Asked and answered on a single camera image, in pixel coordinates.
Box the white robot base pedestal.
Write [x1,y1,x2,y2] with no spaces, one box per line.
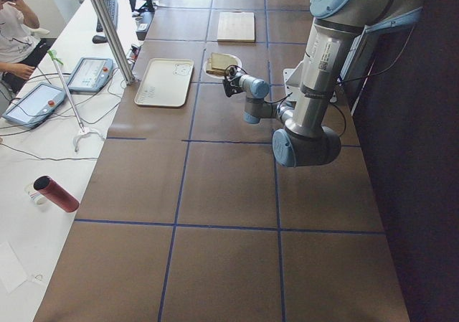
[283,39,341,102]

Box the aluminium frame post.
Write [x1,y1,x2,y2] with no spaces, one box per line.
[90,0,135,85]

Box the metal rod with claw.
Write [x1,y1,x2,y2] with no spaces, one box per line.
[47,49,105,153]

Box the white round plate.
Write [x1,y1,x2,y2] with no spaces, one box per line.
[203,52,244,80]

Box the teach pendant far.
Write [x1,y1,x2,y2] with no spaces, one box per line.
[67,57,113,95]

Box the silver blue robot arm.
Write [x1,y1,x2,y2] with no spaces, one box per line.
[223,0,423,167]

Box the black keyboard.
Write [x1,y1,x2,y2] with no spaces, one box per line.
[104,0,118,28]

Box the teach pendant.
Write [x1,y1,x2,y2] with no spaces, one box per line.
[2,82,66,128]
[67,57,113,95]

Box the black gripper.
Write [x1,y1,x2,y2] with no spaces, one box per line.
[224,66,241,84]

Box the white paper sheet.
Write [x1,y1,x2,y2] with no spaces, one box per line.
[1,242,28,293]

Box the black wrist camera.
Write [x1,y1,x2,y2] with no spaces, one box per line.
[222,79,242,98]

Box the teach pendant near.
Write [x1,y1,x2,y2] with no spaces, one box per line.
[2,82,66,128]

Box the brown bread slice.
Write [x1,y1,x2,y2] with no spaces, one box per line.
[207,52,242,76]

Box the wooden cutting board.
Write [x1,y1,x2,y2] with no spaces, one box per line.
[217,11,256,42]

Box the seated person white shirt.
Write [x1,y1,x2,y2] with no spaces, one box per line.
[1,0,49,93]

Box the cream bear serving tray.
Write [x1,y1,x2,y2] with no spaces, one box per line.
[134,58,194,108]

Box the white paper cup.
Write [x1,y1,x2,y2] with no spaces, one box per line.
[24,183,48,212]

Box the red cylinder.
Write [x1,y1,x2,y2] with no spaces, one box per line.
[33,176,80,213]

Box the black computer mouse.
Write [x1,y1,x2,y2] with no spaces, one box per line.
[92,35,108,44]

